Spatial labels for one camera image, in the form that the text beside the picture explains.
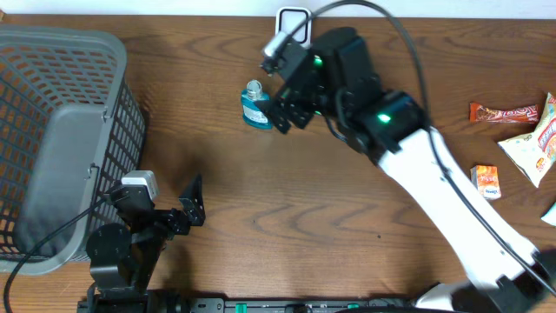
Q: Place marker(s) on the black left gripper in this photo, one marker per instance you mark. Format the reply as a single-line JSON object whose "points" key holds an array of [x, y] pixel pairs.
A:
{"points": [[178, 224]]}

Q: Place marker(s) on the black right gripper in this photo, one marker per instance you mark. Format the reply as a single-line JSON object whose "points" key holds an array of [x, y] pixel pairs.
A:
{"points": [[294, 100]]}

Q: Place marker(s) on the teal mouthwash bottle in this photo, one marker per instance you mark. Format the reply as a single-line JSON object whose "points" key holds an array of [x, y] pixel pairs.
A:
{"points": [[251, 113]]}

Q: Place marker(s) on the small orange box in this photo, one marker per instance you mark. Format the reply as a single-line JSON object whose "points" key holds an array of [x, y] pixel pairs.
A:
{"points": [[486, 180]]}

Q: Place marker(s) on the yellow snack bag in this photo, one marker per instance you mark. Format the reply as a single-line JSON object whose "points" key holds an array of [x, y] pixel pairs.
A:
{"points": [[534, 153]]}

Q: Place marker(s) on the light blue wipes pack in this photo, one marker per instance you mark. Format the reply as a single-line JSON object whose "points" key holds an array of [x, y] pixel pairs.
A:
{"points": [[550, 216]]}

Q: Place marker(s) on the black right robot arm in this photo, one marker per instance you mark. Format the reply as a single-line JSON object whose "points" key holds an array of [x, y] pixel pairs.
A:
{"points": [[335, 77]]}

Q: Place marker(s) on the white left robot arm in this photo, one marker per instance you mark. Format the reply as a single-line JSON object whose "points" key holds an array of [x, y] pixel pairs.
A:
{"points": [[123, 255]]}

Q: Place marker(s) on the white barcode scanner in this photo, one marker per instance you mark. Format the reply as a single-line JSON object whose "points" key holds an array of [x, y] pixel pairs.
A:
{"points": [[288, 18]]}

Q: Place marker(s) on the dark grey plastic basket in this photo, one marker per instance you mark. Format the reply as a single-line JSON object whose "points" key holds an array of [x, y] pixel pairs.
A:
{"points": [[70, 128]]}

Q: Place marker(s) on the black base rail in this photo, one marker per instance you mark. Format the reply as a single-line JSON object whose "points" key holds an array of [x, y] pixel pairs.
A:
{"points": [[218, 305]]}

